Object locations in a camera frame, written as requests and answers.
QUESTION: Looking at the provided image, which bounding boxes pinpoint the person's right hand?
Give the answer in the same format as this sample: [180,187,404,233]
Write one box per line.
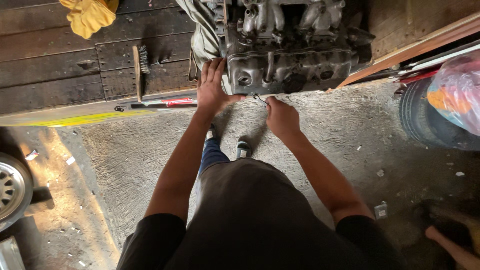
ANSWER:
[265,96,302,140]

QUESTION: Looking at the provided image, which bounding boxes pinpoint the beige cloth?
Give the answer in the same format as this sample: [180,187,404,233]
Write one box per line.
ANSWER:
[175,0,233,94]

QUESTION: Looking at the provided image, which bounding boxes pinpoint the dark wooden truck bed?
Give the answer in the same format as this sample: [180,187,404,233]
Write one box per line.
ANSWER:
[0,0,480,127]

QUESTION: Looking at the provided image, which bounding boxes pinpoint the person's right shoe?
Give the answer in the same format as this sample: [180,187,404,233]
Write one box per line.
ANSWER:
[236,140,252,160]

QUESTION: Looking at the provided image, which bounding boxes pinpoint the person's blue jeans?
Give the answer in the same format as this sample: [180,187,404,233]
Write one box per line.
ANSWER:
[198,137,231,177]

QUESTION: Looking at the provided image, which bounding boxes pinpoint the silver alloy car wheel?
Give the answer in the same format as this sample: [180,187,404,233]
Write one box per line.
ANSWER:
[0,152,34,233]

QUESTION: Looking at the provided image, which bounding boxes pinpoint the clear plastic bag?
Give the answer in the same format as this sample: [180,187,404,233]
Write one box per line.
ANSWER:
[427,49,480,137]

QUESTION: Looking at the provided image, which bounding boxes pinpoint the wooden wire brush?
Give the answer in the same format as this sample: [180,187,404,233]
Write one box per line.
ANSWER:
[132,45,151,103]

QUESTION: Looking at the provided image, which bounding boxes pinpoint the black rubber tyre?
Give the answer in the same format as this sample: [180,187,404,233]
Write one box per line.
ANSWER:
[398,78,480,151]

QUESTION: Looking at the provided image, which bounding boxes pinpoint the person's left shoe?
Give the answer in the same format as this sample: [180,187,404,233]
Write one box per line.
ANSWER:
[205,123,219,142]

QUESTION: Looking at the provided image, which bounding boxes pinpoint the yellow cloth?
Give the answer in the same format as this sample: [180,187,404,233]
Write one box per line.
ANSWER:
[59,0,120,40]

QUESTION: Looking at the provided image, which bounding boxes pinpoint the person's shoe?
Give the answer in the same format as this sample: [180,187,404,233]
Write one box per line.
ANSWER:
[236,140,252,160]
[205,123,219,142]

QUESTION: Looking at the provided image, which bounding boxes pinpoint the person's dark shirt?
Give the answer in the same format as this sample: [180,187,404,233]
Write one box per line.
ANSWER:
[116,157,406,270]

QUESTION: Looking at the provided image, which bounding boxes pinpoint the grey metal engine block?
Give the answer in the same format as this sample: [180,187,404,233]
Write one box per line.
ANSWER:
[208,0,376,95]

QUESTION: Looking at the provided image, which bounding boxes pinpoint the small grey packet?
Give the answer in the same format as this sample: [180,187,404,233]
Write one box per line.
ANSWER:
[374,201,389,220]

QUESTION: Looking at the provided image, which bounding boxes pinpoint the person's left hand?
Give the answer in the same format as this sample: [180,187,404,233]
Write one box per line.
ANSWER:
[196,57,247,117]

